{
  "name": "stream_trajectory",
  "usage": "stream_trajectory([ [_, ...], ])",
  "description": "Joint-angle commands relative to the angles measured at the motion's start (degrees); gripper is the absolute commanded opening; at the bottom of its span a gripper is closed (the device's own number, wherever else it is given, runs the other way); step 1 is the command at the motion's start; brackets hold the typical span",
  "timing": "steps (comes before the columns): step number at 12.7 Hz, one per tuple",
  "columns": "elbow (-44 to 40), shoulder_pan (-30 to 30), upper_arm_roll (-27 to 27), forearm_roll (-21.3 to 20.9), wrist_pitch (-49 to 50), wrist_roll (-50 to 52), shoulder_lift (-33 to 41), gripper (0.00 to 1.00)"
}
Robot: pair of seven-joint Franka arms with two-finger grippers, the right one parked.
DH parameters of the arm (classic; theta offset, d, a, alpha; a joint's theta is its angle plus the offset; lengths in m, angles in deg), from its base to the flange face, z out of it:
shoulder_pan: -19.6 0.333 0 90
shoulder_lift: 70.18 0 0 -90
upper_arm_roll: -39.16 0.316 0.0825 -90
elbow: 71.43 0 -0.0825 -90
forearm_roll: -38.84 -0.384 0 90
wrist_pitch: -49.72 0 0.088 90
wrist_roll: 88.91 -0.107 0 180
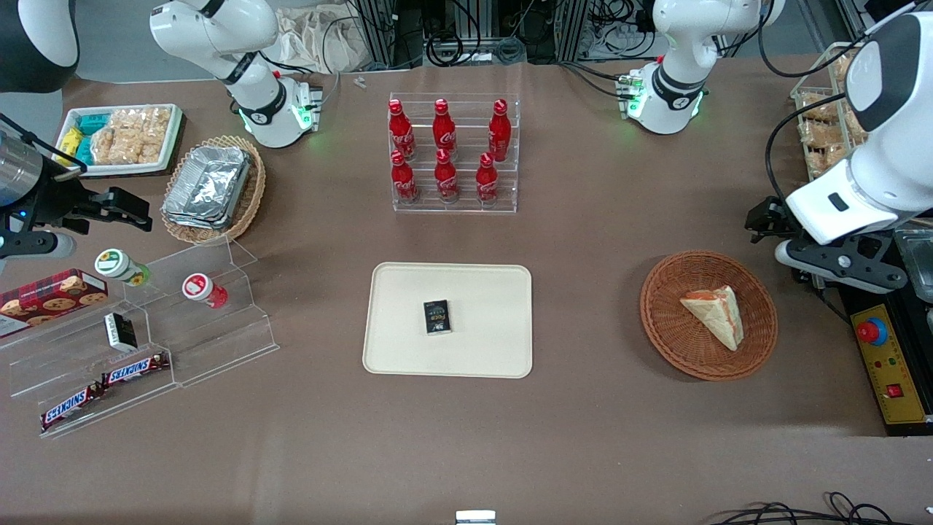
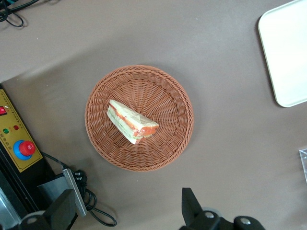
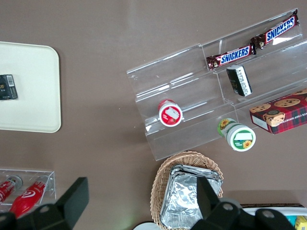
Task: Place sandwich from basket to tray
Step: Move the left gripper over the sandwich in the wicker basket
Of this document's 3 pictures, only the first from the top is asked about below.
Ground red plaid cookie box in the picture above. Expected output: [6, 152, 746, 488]
[0, 268, 109, 338]

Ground aluminium frame post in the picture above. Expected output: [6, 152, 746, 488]
[553, 0, 593, 63]
[356, 0, 425, 69]

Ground red strawberry lidded cup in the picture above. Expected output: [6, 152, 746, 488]
[181, 273, 230, 310]

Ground clear snack bag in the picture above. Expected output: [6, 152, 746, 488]
[797, 101, 840, 126]
[800, 141, 852, 174]

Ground small black white box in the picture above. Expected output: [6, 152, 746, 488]
[104, 311, 138, 354]

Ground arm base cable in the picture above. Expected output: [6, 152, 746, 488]
[557, 60, 636, 100]
[259, 50, 343, 112]

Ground oval light wicker basket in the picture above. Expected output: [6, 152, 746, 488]
[160, 135, 267, 246]

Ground beige plastic tray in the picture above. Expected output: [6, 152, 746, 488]
[362, 262, 534, 380]

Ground black floor cable bundle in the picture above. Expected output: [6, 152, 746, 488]
[698, 491, 921, 525]

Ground red cola bottle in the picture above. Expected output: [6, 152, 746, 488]
[433, 148, 461, 204]
[432, 98, 458, 156]
[475, 152, 500, 206]
[487, 98, 513, 163]
[388, 99, 417, 162]
[389, 150, 420, 205]

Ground left arm base cable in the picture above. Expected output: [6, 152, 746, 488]
[557, 60, 636, 100]

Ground clear acrylic stepped stand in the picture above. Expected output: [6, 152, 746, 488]
[0, 236, 281, 440]

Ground metal tray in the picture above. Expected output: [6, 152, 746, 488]
[894, 227, 933, 304]

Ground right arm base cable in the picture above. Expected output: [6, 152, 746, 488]
[259, 50, 343, 112]

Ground clear rice cracker pack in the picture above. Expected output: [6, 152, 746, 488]
[109, 107, 173, 144]
[90, 128, 165, 166]

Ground green sunflower lidded cup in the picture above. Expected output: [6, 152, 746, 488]
[94, 248, 152, 287]

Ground wrapped triangular sandwich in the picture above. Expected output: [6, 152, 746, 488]
[679, 285, 746, 352]

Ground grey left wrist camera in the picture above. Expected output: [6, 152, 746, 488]
[775, 239, 909, 295]

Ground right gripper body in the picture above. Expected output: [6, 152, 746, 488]
[0, 136, 93, 234]

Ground black yellow control box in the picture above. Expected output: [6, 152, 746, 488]
[837, 281, 933, 438]

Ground Snickers bar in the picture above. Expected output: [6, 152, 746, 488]
[39, 382, 106, 433]
[101, 352, 171, 388]

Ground round brown wicker basket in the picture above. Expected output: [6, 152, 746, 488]
[639, 250, 779, 382]

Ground white power strip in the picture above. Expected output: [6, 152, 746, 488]
[589, 20, 658, 61]

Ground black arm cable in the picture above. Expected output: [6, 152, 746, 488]
[763, 93, 851, 203]
[757, 0, 886, 79]

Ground white wire snack rack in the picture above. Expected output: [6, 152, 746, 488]
[790, 42, 873, 184]

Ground white plastic bag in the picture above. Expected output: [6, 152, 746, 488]
[276, 4, 374, 74]

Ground white rectangular snack tray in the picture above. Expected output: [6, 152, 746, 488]
[55, 104, 184, 179]

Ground aluminium foil tray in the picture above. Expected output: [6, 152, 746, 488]
[162, 144, 252, 231]

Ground clear acrylic bottle rack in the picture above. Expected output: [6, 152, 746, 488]
[388, 92, 523, 214]

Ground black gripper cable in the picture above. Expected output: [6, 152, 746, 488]
[0, 112, 90, 175]

